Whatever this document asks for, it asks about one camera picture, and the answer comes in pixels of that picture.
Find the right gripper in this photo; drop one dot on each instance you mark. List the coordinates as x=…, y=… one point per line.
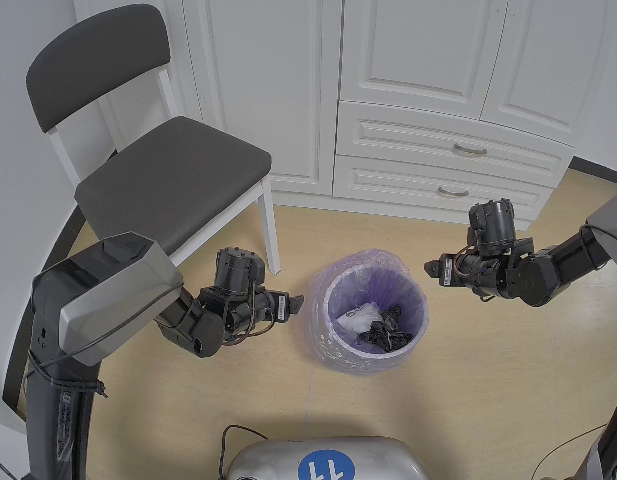
x=447, y=270

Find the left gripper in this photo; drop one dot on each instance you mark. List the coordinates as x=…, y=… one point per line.
x=282, y=310

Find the purple plastic bag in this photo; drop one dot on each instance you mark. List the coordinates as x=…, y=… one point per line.
x=318, y=318

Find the black plastic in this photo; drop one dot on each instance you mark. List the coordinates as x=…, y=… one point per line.
x=388, y=333

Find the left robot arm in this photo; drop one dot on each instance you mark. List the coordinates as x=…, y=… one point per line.
x=113, y=288

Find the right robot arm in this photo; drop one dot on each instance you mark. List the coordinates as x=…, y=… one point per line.
x=538, y=278

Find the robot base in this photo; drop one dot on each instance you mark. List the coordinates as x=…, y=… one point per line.
x=268, y=463

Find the white trash bin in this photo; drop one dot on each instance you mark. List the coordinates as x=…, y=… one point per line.
x=333, y=318

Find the white wardrobe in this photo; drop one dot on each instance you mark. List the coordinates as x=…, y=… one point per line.
x=413, y=43

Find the grey and white chair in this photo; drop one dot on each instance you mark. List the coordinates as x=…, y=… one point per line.
x=98, y=53

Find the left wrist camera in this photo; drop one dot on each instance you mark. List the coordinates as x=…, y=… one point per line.
x=257, y=273

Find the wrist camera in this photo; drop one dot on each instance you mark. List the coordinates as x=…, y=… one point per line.
x=475, y=223
x=257, y=273

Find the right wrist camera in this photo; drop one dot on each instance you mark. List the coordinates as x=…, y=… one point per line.
x=475, y=223

